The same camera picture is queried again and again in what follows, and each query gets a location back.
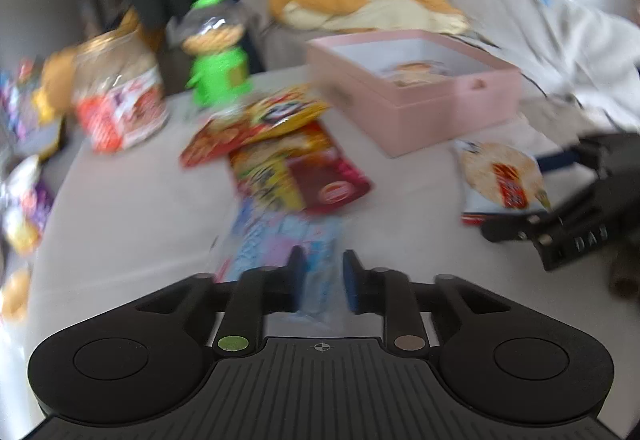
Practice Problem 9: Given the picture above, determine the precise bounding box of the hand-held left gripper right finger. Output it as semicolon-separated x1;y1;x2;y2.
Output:
342;249;511;361

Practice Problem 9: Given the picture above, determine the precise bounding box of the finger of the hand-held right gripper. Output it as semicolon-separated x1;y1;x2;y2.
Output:
536;144;599;172
480;213;557;244

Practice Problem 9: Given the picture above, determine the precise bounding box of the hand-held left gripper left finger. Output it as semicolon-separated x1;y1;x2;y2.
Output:
135;245;307;361

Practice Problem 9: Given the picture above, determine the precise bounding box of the blue snack packet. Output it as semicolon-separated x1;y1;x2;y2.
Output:
214;197;347;327

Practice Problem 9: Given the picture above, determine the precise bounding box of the white rice cracker packet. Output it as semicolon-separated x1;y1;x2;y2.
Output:
452;139;552;227

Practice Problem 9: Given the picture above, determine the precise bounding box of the pink cardboard box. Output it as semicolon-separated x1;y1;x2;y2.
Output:
305;31;524;158

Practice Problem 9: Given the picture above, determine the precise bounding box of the pale snack packet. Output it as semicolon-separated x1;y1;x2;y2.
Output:
381;61;452;87

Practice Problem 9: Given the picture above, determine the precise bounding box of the dark red snack packet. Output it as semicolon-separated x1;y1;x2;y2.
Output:
229;123;374;217

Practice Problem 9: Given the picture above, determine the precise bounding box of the red patterned snack packet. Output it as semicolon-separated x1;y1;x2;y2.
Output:
179;114;283;169

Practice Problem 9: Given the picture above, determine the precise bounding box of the green candy dispenser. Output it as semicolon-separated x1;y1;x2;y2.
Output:
186;0;252;112

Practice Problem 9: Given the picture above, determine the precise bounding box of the clear peanut jar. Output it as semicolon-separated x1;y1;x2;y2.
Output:
71;29;169;152

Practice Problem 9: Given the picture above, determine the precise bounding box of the white grey snack packet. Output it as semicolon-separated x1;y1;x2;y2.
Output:
0;155;54;254

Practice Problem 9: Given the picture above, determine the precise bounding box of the yellow cushion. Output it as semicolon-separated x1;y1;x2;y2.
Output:
31;49;82;122

